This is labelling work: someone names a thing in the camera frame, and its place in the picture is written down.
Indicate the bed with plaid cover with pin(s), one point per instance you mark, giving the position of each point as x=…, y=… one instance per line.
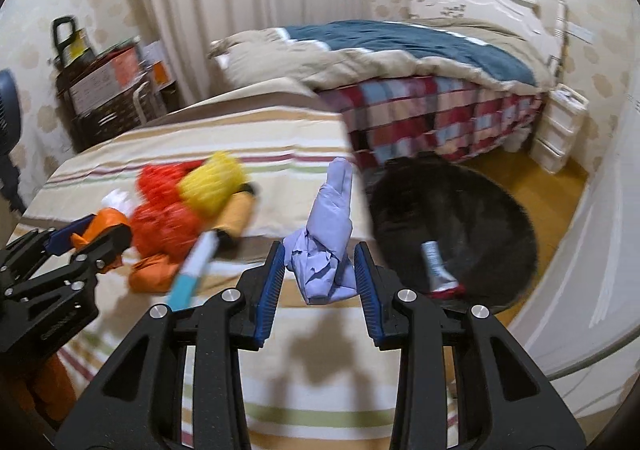
x=400, y=42

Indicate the blue white tube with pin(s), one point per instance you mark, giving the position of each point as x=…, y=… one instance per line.
x=190, y=275

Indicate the orange fabric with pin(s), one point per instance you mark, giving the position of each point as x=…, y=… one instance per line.
x=50, y=390

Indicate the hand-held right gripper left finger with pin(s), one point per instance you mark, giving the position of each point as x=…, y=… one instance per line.
x=267, y=300

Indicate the tan cylindrical packet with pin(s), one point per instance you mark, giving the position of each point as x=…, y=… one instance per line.
x=235, y=217

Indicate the white foam net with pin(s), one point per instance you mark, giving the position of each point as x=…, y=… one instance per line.
x=120, y=202

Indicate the orange white box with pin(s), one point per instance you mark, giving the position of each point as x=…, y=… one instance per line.
x=160, y=62

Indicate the large printed cardboard box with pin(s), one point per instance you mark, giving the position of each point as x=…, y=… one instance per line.
x=100, y=80

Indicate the white red tube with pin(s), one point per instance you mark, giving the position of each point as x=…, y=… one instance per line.
x=435, y=265

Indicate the white door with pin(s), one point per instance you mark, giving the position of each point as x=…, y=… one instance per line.
x=590, y=255

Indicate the dark standing fan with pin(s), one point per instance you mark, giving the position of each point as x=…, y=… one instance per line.
x=7, y=105

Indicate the black storage cart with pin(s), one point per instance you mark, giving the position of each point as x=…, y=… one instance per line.
x=110, y=122

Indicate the orange cloth piece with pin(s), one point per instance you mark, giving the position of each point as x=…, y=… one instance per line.
x=150, y=275

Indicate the small white bin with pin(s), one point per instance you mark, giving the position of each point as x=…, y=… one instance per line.
x=515, y=140

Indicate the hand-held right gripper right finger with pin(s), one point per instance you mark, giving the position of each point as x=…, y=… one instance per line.
x=370, y=300

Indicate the white drawer unit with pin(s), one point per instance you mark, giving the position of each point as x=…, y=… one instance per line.
x=555, y=135

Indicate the yellow mesh net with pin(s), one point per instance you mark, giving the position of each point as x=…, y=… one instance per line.
x=215, y=185

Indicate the purple disposable glove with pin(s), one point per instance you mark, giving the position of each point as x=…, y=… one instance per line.
x=325, y=230

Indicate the black trash bin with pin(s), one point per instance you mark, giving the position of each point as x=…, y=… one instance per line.
x=450, y=210

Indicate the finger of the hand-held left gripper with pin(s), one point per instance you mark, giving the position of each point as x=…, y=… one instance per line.
x=105, y=250
x=70, y=232

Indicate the white wall switch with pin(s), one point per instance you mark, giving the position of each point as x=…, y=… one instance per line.
x=580, y=32

